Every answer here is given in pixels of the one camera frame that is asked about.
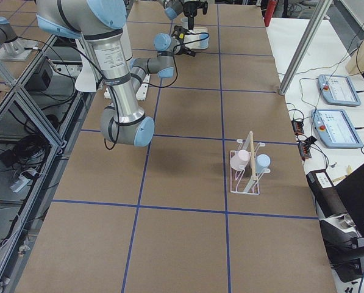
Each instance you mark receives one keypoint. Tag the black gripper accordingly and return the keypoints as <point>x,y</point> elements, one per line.
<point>185,50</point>
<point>188,11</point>

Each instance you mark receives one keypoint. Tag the pink plastic cup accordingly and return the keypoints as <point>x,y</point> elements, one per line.
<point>240,159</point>

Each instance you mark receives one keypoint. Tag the light blue plastic cup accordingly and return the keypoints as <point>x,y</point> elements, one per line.
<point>262,161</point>

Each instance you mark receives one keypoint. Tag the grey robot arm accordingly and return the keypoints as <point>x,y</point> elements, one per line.
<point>174,8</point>
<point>101,24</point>

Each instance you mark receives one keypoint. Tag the cream plastic tray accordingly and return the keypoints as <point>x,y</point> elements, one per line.
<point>192,41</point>

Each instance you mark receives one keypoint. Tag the red fire extinguisher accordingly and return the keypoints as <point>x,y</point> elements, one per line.
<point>270,8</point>

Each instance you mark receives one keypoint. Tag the brown paper table cover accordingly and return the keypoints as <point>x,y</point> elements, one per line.
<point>162,218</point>

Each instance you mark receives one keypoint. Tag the far blue teach pendant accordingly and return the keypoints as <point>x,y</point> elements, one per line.
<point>338,90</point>

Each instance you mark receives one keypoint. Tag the blue teach pendant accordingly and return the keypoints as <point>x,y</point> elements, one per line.
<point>338,90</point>
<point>335,129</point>

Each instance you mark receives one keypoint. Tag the near blue teach pendant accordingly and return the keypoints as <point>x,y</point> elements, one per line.
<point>335,129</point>

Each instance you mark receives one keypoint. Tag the black monitor and stand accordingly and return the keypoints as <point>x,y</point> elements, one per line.
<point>345,250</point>

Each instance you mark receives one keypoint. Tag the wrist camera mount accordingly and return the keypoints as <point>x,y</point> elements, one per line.
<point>180,33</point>

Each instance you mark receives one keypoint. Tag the grey aluminium frame post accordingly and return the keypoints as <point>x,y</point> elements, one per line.
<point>304,44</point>

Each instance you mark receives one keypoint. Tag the white wire cup rack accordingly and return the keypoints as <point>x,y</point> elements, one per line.
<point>247,181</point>

